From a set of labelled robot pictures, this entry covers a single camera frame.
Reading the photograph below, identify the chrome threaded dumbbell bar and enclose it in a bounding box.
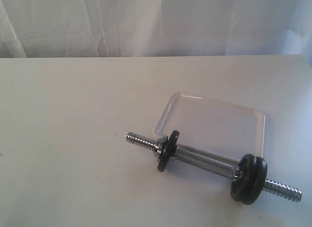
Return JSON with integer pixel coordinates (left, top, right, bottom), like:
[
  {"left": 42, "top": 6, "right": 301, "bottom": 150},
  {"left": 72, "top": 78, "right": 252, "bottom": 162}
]
[{"left": 126, "top": 132, "right": 302, "bottom": 203}]

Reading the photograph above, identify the white backdrop curtain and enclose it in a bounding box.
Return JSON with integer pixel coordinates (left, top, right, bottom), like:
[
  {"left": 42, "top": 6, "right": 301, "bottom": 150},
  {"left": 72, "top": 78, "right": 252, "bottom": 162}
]
[{"left": 0, "top": 0, "right": 312, "bottom": 58}]

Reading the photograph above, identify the white rectangular plastic tray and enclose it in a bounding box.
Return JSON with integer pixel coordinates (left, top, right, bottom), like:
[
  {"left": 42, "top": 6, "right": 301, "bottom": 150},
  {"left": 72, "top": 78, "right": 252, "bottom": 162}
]
[{"left": 153, "top": 93, "right": 265, "bottom": 161}]

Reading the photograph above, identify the black weight plate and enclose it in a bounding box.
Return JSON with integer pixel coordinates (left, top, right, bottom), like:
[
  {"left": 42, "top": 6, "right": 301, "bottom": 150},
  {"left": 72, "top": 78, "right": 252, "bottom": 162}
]
[
  {"left": 242, "top": 157, "right": 268, "bottom": 205},
  {"left": 157, "top": 130, "right": 180, "bottom": 172},
  {"left": 231, "top": 154, "right": 257, "bottom": 202}
]

